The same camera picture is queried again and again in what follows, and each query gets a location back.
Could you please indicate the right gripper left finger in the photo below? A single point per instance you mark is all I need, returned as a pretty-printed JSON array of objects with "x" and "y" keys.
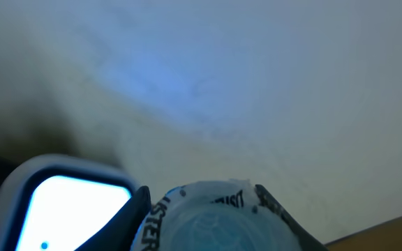
[{"x": 119, "y": 233}]

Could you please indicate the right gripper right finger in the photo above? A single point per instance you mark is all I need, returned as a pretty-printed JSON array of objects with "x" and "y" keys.
[{"x": 307, "y": 241}]

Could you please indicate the blue mouthwash bottle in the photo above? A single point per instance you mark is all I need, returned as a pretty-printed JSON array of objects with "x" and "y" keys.
[{"x": 214, "y": 216}]

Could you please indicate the white barcode scanner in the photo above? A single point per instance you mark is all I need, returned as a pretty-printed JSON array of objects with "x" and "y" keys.
[{"x": 58, "y": 202}]

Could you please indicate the brown cardboard side panel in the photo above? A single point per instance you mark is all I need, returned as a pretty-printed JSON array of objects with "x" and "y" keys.
[{"x": 384, "y": 237}]

